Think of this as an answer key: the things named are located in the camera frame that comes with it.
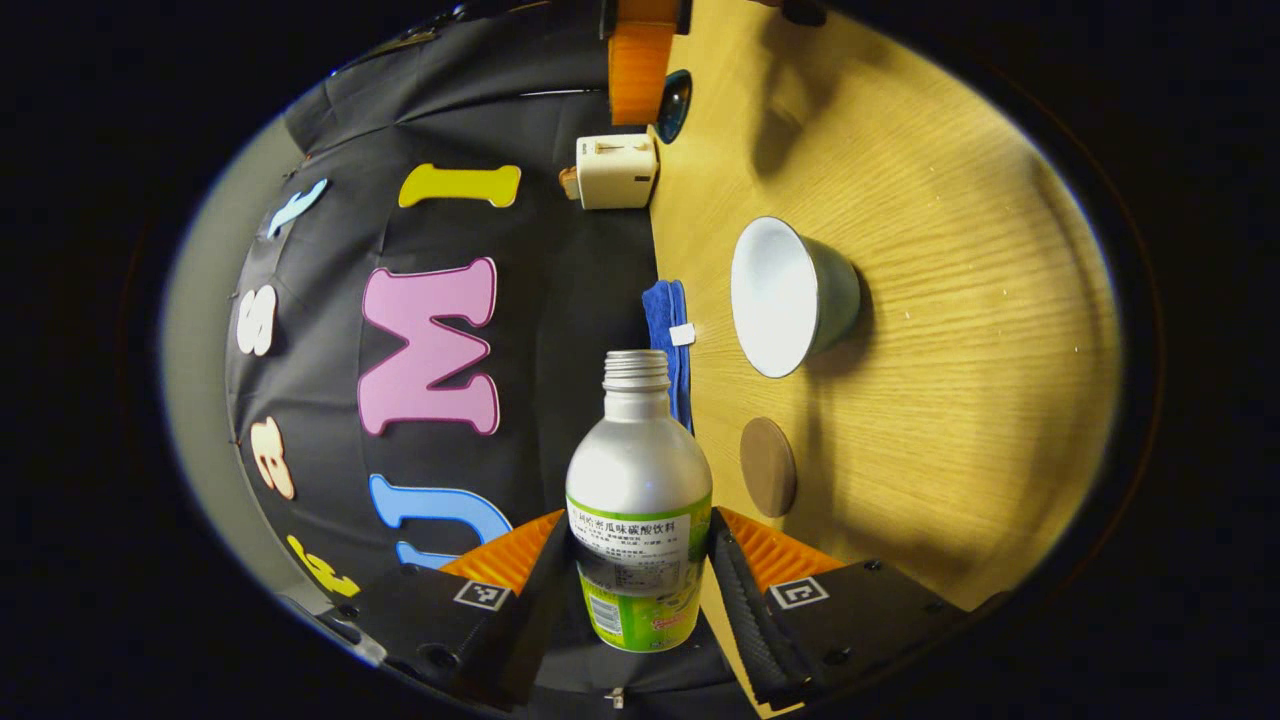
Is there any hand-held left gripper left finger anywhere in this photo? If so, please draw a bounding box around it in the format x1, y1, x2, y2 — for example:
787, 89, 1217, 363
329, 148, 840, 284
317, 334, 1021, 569
318, 508, 576, 713

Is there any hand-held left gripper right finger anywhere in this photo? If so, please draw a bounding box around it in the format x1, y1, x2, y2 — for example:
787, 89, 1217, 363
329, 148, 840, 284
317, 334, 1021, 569
706, 506, 986, 711

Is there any silver green water bottle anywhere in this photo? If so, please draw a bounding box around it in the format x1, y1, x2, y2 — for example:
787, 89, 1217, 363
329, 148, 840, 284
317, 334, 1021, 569
565, 349, 714, 654

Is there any black backdrop cloth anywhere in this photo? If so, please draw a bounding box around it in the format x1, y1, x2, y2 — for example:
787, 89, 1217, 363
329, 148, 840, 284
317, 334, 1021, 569
225, 0, 766, 720

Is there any white teal teacup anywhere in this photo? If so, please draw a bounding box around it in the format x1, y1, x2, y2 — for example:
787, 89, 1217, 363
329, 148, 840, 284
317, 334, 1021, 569
729, 215, 862, 380

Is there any dark teal teacup lid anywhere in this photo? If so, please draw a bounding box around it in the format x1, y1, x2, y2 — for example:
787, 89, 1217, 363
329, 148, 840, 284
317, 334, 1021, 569
654, 69, 694, 145

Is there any round brown coaster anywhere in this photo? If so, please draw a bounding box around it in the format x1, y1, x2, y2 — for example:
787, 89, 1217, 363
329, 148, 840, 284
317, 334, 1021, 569
739, 416, 799, 519

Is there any white toaster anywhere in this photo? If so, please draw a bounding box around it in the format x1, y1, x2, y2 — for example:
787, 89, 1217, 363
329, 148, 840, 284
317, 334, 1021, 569
575, 132, 661, 212

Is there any blue folded towel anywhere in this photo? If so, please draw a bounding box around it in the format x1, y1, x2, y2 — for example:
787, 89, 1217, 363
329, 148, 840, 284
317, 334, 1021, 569
641, 279, 696, 434

